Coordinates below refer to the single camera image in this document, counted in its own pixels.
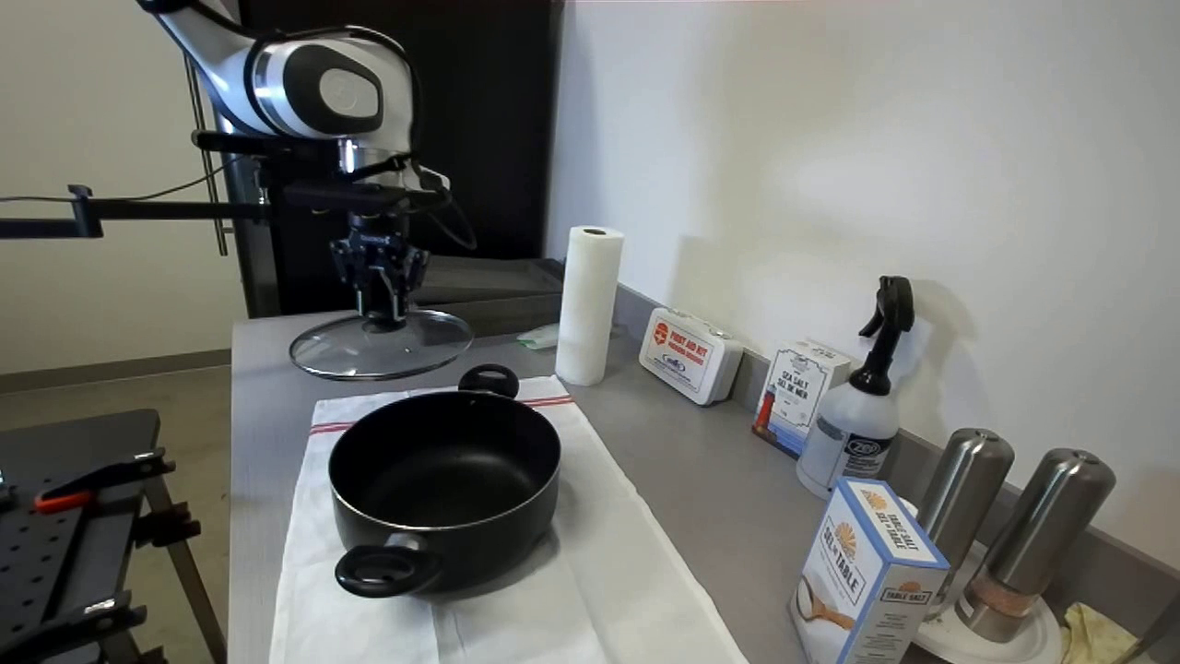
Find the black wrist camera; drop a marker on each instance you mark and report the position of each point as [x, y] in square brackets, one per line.
[354, 193]

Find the white paper towel roll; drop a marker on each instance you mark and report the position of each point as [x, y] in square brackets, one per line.
[589, 304]

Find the stainless steel grinder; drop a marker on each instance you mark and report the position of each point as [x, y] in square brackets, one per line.
[1031, 545]
[964, 490]

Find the black perforated workbench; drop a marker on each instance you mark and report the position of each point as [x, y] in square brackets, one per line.
[75, 538]

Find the white towel red stripes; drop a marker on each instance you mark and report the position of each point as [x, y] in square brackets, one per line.
[593, 575]

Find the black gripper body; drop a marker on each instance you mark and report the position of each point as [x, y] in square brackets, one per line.
[376, 244]

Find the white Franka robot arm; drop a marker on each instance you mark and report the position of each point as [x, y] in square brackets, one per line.
[314, 81]

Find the white round plate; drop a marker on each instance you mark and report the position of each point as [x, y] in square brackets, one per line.
[997, 643]

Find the black cooking pot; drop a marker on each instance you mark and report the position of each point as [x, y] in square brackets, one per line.
[445, 473]

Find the white carton orange blue print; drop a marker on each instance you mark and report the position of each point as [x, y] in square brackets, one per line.
[867, 575]

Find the clear spray bottle black trigger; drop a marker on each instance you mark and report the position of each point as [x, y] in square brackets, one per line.
[861, 408]

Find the white carton red print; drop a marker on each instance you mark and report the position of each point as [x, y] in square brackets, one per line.
[797, 397]

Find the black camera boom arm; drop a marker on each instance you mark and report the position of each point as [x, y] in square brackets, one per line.
[123, 212]

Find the yellow cloth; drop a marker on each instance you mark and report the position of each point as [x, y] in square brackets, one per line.
[1095, 636]

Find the white napkin box red logo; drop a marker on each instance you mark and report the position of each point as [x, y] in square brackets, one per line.
[689, 356]

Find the glass pot lid black knob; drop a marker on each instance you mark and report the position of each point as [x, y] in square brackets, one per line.
[370, 351]

